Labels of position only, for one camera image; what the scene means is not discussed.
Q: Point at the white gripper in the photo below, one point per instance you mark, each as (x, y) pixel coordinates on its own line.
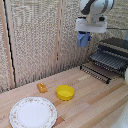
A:
(90, 26)

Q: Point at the black dish rack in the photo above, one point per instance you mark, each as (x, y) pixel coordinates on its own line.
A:
(112, 53)

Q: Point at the black oven rack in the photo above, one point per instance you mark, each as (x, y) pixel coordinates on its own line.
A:
(95, 73)

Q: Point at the yellow bowl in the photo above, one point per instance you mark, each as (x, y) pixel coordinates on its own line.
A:
(65, 92)

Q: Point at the white floral-rim plate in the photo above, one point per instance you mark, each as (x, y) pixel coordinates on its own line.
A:
(33, 112)

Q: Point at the small orange toy block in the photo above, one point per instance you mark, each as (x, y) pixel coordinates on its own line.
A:
(42, 87)

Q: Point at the blue cup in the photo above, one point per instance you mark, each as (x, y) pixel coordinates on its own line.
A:
(83, 39)

